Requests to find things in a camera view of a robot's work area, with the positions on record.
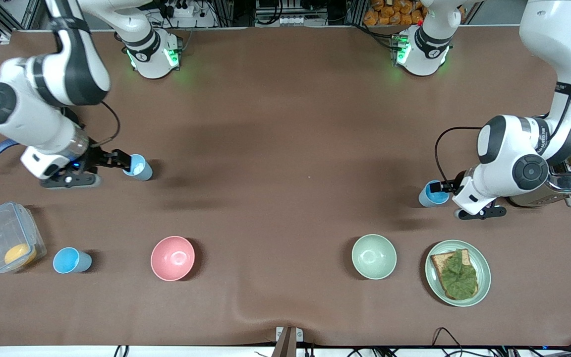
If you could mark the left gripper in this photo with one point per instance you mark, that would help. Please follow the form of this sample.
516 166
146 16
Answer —
459 184

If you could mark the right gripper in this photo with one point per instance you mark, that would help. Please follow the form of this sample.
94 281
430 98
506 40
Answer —
95 158

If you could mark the light blue plastic cup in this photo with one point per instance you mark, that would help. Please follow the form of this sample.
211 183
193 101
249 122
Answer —
429 198
139 168
70 261

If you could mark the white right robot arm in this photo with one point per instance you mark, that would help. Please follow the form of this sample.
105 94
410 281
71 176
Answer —
18 114

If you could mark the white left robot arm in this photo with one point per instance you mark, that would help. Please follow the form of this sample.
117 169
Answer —
513 144

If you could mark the brown bread slice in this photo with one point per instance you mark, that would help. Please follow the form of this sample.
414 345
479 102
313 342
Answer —
439 262

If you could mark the pale green plate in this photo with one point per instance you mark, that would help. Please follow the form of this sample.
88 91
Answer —
484 267

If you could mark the green lettuce leaf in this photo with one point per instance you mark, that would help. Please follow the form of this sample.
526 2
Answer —
459 277

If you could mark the pale green bowl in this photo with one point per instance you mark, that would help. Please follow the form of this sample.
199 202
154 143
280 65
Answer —
373 256

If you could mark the pink bowl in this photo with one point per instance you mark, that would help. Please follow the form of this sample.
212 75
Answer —
172 258

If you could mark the yellow round food piece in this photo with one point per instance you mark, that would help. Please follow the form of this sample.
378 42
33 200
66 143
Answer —
19 255

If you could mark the brown table cloth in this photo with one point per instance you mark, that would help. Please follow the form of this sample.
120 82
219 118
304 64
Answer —
285 109

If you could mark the orange snack bags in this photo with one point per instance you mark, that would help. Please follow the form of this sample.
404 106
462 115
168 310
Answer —
394 12

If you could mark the metal table clamp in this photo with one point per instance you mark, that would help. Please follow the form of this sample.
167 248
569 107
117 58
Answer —
288 339

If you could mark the metal corner bracket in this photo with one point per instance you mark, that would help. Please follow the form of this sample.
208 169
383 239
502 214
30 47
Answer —
5 37

